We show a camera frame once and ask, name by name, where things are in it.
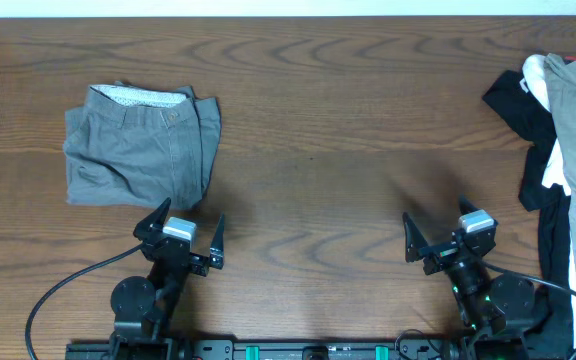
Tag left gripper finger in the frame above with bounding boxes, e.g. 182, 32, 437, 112
133, 198, 172, 243
210, 214, 225, 269

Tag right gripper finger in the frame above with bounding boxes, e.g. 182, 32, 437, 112
402, 212, 428, 263
458, 195, 479, 215

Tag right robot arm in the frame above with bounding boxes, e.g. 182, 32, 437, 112
402, 197, 535, 359

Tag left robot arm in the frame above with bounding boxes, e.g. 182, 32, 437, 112
65, 199, 225, 360

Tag folded dark grey shorts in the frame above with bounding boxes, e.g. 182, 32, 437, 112
63, 82, 222, 210

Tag black garment in pile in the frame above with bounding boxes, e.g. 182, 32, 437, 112
482, 71, 573, 359

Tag white garment in pile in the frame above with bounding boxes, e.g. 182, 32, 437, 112
520, 54, 576, 354

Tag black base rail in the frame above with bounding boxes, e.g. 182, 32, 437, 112
65, 338, 461, 360

